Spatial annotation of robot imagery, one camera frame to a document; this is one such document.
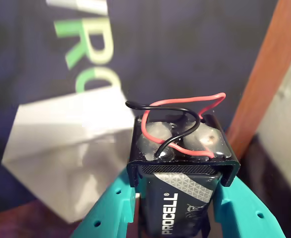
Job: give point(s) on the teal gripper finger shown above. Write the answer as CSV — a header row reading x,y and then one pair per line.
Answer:
x,y
105,213
244,213

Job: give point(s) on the small black battery pack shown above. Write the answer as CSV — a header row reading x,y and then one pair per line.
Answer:
x,y
180,178

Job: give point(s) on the white open cardboard box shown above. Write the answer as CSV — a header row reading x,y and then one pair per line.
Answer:
x,y
61,148

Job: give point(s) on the black printed desk mat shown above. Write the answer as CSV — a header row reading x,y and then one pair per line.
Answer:
x,y
172,44

